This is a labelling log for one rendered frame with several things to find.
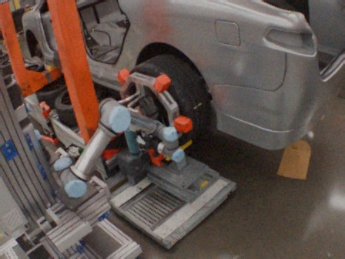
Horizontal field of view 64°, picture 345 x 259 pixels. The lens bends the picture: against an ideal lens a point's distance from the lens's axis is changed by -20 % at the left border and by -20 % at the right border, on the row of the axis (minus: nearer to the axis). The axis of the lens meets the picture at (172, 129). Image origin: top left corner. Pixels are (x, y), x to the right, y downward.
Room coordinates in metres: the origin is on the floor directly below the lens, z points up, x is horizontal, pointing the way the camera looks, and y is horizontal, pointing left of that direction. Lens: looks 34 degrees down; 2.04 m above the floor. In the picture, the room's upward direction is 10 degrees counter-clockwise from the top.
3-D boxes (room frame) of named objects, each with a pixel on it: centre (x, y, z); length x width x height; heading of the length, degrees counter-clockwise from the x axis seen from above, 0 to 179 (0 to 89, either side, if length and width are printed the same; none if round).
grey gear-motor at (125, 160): (2.28, 0.29, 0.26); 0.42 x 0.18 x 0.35; 130
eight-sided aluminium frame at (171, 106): (2.05, 0.14, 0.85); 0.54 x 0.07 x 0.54; 40
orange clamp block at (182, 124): (1.81, -0.07, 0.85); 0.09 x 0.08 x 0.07; 40
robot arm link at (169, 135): (1.56, 0.03, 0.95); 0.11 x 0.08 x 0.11; 29
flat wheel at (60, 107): (3.36, 0.99, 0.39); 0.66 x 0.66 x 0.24
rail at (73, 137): (3.24, 1.41, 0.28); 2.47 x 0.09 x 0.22; 40
